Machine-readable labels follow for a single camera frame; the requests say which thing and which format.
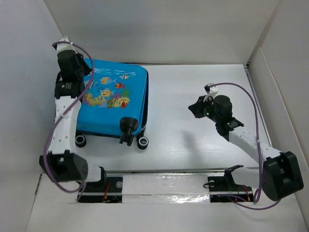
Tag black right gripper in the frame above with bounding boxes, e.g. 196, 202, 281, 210
188, 95, 221, 123

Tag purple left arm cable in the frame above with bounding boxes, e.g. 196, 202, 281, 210
42, 41, 94, 201

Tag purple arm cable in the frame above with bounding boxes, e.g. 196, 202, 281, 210
210, 82, 282, 210
42, 41, 94, 201

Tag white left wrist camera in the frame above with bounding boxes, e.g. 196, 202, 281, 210
52, 36, 77, 53

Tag blue hard-shell suitcase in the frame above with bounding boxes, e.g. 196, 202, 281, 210
75, 59, 149, 150

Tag aluminium mounting rail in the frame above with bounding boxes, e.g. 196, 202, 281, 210
47, 168, 281, 175

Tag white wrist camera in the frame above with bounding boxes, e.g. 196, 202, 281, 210
204, 83, 218, 100
52, 36, 77, 53

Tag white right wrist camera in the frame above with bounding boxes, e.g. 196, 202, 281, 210
204, 83, 218, 100

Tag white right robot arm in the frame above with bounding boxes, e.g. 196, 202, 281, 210
188, 95, 304, 202

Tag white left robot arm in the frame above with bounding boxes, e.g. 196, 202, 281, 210
39, 48, 91, 183

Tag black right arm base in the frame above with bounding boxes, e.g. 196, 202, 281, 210
203, 176, 253, 203

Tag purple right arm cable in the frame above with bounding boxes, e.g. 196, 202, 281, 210
210, 82, 282, 210

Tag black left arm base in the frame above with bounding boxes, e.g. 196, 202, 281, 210
77, 176, 123, 203

